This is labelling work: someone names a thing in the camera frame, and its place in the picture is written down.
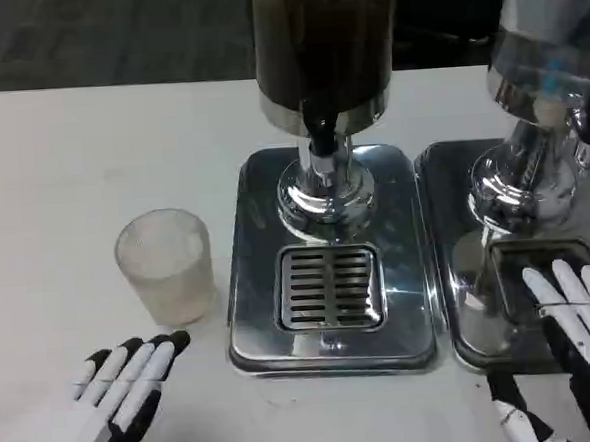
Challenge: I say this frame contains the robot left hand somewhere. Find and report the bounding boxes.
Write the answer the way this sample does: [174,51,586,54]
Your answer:
[0,330,197,442]

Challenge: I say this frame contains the clear ribbed glass cup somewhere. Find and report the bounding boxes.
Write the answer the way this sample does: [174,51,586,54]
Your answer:
[112,204,220,331]

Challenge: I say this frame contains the steel drip tray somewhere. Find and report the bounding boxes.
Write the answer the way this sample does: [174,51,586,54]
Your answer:
[215,138,440,384]
[412,132,590,382]

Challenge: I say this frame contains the clear drink dispenser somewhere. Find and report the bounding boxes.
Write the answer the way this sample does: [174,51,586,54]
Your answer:
[454,0,590,232]

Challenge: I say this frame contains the black tap of dark dispenser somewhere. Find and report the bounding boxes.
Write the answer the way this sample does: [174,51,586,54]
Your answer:
[301,96,347,190]

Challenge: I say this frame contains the dark drink dispenser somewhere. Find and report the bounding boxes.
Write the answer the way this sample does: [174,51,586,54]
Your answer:
[249,0,406,235]

